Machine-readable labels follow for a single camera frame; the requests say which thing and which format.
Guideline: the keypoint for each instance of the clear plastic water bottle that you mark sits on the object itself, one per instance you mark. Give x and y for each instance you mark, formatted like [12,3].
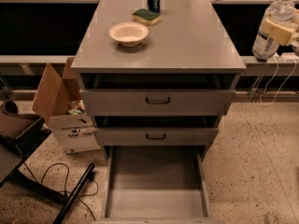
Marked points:
[279,11]

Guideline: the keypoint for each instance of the white power strip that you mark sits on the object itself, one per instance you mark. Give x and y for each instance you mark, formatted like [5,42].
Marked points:
[286,57]

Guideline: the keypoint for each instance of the top grey drawer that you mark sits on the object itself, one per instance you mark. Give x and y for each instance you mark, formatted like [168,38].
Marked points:
[157,94]

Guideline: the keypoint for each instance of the open cardboard box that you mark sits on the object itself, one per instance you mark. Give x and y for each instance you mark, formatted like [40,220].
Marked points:
[58,102]

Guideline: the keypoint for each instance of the middle grey drawer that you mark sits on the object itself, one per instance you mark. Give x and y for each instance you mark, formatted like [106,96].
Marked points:
[156,131]

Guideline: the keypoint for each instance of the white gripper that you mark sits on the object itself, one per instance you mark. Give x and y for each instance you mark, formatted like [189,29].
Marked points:
[280,32]

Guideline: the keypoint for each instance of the black chair base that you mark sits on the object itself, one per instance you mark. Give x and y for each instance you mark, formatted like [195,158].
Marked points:
[11,162]

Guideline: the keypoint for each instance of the grey drawer cabinet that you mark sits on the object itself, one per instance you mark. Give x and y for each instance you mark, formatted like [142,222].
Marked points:
[189,39]

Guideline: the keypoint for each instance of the white paper bowl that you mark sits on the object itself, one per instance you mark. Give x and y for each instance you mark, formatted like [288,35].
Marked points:
[129,34]

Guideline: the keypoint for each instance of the yellow green sponge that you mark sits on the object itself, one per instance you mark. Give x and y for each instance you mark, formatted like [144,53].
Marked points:
[146,17]

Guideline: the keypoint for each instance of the grey drawer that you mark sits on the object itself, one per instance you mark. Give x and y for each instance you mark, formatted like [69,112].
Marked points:
[155,185]
[156,131]
[157,94]

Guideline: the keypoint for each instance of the bottom grey drawer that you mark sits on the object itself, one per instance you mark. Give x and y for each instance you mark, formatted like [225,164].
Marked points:
[155,185]

